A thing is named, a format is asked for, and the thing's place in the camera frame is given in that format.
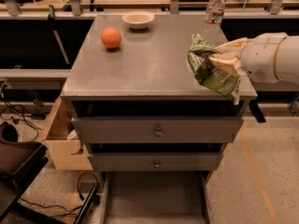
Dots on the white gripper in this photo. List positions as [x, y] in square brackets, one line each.
[259, 59]

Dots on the green jalapeno chip bag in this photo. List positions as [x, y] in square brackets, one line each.
[208, 75]

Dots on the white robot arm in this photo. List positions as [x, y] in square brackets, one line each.
[287, 60]

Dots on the gray drawer cabinet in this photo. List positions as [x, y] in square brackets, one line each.
[145, 76]

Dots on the gray top drawer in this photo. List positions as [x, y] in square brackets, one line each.
[157, 130]

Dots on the gray drawer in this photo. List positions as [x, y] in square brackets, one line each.
[157, 130]
[160, 162]
[155, 198]

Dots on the gray middle drawer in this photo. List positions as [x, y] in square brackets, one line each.
[160, 162]

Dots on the gray bottom drawer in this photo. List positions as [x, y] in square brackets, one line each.
[155, 198]

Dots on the clear water bottle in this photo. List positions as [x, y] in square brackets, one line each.
[213, 18]

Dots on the white bowl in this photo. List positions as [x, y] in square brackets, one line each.
[138, 20]

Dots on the orange fruit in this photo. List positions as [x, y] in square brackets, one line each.
[111, 38]

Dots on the light wooden box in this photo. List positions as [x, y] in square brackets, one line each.
[67, 153]

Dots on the green handled tool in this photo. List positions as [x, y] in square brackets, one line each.
[51, 19]

